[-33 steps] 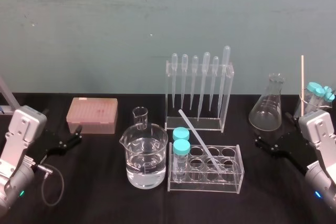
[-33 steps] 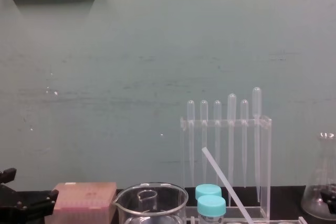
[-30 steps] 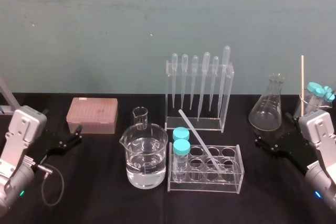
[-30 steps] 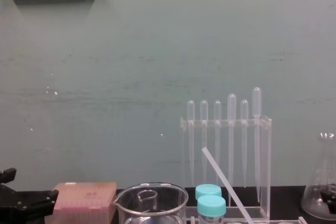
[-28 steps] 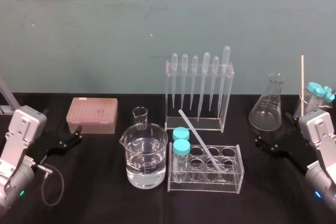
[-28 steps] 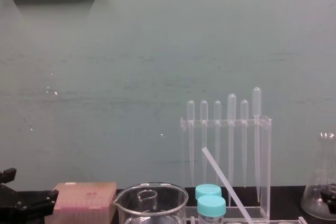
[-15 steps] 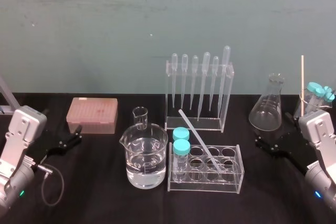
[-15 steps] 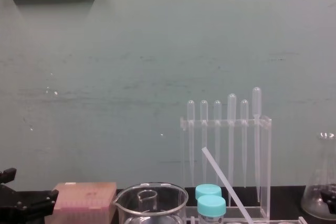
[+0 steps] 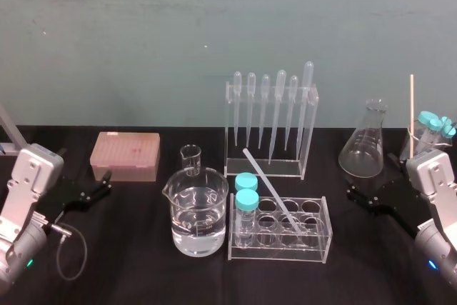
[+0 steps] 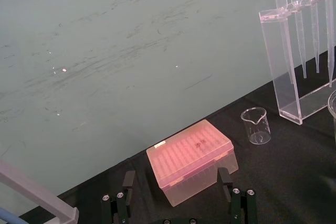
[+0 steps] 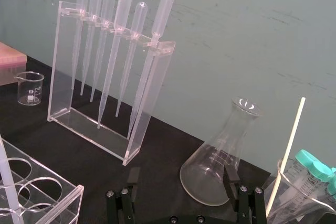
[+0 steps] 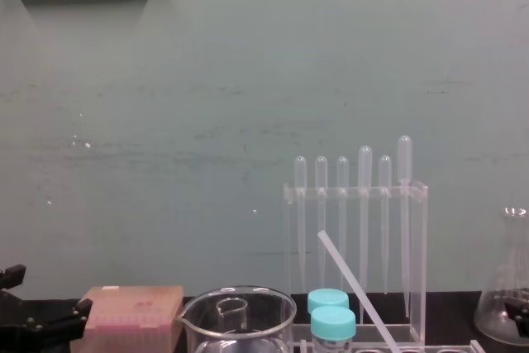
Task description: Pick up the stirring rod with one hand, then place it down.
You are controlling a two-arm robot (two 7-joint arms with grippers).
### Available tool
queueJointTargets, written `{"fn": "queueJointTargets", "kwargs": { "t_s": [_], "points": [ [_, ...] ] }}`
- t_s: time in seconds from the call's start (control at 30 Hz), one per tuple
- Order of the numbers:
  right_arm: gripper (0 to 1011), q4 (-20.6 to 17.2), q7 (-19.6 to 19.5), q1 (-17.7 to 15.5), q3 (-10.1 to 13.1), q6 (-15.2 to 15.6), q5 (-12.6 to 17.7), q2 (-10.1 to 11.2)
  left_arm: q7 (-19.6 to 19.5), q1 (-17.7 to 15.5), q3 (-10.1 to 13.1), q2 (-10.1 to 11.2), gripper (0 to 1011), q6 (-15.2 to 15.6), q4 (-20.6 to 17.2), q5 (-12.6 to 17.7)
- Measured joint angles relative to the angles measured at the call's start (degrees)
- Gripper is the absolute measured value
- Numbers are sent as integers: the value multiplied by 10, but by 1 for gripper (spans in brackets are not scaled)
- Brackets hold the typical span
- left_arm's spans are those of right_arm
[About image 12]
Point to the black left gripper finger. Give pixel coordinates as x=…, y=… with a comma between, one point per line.
x=12, y=276
x=62, y=322

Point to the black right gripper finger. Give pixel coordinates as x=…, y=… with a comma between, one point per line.
x=516, y=307

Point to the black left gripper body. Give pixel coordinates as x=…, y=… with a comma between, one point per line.
x=25, y=342

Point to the clear glass stirring rod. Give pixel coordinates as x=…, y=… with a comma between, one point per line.
x=355, y=282

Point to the clear glass conical flask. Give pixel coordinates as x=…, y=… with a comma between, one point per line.
x=496, y=303

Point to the pink pipette tip box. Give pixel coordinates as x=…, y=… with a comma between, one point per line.
x=132, y=311

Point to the clear acrylic tube rack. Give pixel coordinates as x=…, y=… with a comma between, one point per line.
x=454, y=349

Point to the clear acrylic pipette stand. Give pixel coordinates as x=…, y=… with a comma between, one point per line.
x=417, y=245

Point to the small clear glass beaker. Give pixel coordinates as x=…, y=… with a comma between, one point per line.
x=231, y=316

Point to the teal capped sample vial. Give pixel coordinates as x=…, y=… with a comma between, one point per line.
x=327, y=298
x=333, y=322

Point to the long plastic transfer pipette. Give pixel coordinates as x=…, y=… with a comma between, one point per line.
x=404, y=158

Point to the large clear glass beaker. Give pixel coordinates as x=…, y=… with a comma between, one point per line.
x=273, y=328

